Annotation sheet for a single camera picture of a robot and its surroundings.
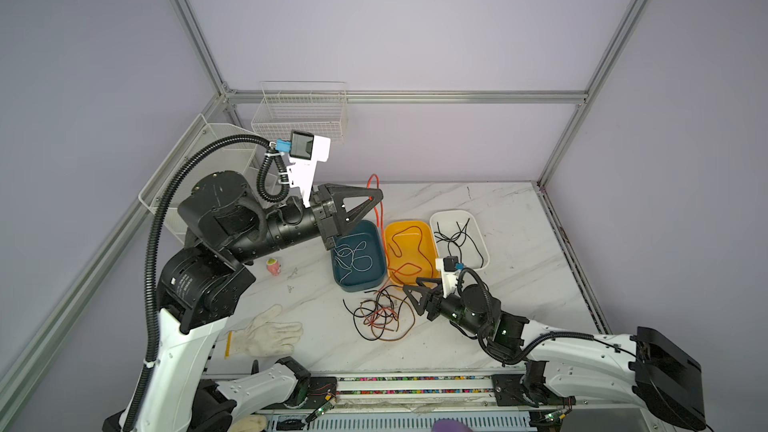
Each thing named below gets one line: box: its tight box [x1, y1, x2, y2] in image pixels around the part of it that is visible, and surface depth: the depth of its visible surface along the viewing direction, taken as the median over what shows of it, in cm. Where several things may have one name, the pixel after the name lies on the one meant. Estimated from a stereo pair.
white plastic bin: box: [430, 210, 490, 270], surface depth 103 cm
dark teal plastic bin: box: [331, 220, 386, 292], surface depth 98 cm
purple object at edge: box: [431, 418, 474, 432], surface depth 71 cm
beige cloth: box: [228, 415, 267, 432], surface depth 70 cm
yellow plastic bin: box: [385, 220, 441, 287], surface depth 102 cm
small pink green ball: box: [266, 258, 281, 277], surface depth 95 cm
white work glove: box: [225, 304, 303, 359], surface depth 84 cm
